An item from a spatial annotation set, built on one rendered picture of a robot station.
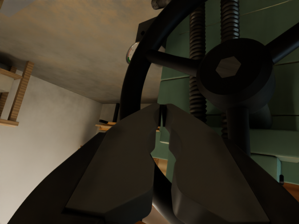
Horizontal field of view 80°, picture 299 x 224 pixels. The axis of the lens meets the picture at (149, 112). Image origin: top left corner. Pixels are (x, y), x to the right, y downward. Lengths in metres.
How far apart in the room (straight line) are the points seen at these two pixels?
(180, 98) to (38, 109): 3.28
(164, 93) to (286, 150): 0.28
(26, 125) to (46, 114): 0.34
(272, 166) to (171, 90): 0.27
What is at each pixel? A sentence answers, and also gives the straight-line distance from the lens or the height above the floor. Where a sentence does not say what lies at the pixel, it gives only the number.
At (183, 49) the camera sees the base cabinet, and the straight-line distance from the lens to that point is 0.47.
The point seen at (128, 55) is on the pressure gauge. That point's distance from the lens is 0.48.
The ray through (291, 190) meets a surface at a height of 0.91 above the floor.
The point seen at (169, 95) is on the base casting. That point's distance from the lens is 0.43.
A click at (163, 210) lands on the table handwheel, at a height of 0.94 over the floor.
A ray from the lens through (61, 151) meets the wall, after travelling 3.86.
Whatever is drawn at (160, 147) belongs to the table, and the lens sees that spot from 0.41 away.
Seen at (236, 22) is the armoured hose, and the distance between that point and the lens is 0.29.
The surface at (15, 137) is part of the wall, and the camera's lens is 3.48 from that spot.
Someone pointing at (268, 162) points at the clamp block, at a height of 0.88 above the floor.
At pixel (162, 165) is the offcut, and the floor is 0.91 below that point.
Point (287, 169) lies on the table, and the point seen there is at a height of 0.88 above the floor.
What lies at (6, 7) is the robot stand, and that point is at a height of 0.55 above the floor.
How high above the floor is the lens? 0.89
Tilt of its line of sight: 12 degrees down
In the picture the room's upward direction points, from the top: 171 degrees counter-clockwise
